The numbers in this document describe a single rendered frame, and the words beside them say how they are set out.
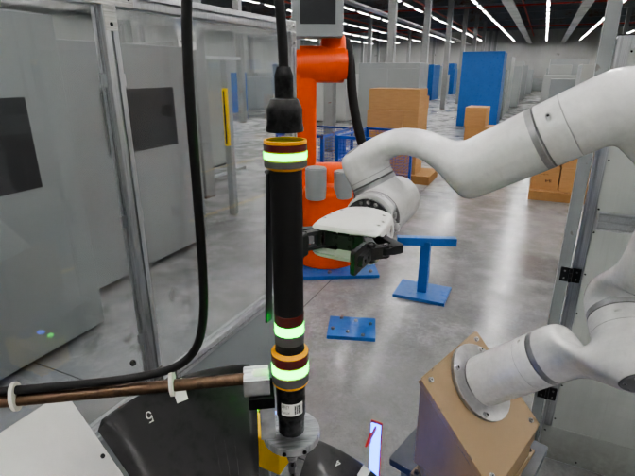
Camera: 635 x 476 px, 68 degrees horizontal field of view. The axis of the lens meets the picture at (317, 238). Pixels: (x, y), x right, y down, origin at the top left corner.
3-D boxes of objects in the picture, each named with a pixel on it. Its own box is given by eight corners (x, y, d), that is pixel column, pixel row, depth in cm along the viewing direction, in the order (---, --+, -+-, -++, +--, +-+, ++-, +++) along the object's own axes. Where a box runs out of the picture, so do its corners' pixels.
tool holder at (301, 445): (248, 463, 54) (243, 393, 51) (247, 421, 61) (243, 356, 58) (323, 454, 56) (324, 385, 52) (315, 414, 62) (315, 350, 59)
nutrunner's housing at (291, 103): (277, 466, 57) (263, 66, 42) (275, 442, 61) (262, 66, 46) (309, 462, 58) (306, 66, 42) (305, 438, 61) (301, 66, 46)
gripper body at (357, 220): (400, 247, 73) (375, 274, 64) (339, 237, 77) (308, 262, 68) (403, 200, 70) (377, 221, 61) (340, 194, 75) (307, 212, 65)
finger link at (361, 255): (390, 261, 62) (373, 280, 57) (368, 257, 64) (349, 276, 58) (391, 238, 61) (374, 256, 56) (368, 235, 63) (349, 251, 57)
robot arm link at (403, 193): (382, 178, 73) (408, 229, 74) (406, 162, 84) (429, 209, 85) (339, 198, 77) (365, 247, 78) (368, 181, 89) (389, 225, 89)
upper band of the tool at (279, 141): (265, 173, 45) (264, 143, 44) (263, 164, 49) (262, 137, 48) (309, 172, 46) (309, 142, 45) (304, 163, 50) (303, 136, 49)
